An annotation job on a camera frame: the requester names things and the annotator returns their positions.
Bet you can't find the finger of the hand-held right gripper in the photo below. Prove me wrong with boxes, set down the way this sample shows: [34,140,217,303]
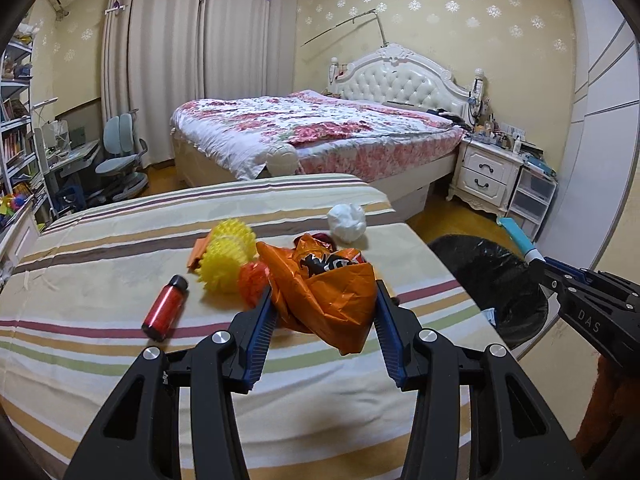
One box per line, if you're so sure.
[529,259,568,307]
[542,256,603,283]

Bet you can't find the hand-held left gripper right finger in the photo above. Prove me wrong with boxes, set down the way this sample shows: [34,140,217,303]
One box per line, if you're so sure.
[372,279,588,480]

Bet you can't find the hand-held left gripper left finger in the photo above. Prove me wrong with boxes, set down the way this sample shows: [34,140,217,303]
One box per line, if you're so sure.
[62,290,281,480]

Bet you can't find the bin with black bag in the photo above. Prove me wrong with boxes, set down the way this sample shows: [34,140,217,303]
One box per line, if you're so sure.
[427,234,563,361]

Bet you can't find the orange spiky ball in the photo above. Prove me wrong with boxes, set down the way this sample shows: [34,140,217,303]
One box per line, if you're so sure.
[237,260,273,308]

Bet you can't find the orange snack bag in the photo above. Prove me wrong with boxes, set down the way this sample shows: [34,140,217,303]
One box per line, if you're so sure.
[256,232,376,356]

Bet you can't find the yellow spiky ball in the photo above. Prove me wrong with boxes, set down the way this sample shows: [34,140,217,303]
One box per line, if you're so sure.
[196,237,251,295]
[207,220,257,257]

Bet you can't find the red bottle with black cap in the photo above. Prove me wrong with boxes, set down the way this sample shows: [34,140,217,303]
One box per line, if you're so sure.
[141,275,189,343]

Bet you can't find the orange paper piece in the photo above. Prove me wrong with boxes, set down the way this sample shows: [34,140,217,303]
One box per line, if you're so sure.
[187,237,211,270]

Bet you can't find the white tissue ball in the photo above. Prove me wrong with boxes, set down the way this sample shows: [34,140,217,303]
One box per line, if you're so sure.
[327,203,367,246]

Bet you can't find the plastic drawer unit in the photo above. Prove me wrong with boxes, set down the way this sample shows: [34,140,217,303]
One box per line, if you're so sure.
[510,162,558,242]

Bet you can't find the orange brown cloth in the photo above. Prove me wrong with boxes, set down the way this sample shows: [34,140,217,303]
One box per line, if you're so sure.
[577,355,640,461]

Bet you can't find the white nightstand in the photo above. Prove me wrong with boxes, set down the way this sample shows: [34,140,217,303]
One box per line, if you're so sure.
[447,137,526,212]

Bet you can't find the white wardrobe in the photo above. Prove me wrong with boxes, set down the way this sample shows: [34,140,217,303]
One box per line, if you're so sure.
[565,0,640,273]

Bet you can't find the clutter of small bedside items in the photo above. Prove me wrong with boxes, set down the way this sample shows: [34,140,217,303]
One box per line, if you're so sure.
[465,105,556,176]

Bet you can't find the striped cloth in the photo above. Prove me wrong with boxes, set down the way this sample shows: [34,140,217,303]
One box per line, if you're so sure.
[0,172,526,480]

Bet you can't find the floral quilt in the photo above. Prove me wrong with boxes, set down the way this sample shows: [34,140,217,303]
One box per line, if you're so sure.
[170,89,466,182]

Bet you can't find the grey blue desk chair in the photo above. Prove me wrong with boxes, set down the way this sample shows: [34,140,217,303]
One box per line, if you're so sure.
[95,110,149,204]

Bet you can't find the white tufted bed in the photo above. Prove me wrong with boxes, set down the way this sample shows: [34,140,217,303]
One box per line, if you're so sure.
[170,42,487,224]

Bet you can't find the grey study desk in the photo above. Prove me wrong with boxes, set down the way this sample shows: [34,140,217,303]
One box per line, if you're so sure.
[37,140,101,221]

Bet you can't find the colourful toy pile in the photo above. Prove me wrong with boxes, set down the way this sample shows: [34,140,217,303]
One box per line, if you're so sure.
[0,185,32,228]

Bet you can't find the beige curtains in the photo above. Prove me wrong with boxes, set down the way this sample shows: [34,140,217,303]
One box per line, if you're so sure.
[101,0,301,171]

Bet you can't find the bookshelf with books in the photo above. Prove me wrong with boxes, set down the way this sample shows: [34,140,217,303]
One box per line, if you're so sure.
[0,20,51,231]

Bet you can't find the fishing rod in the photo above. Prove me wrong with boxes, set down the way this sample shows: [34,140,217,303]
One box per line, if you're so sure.
[301,9,388,48]

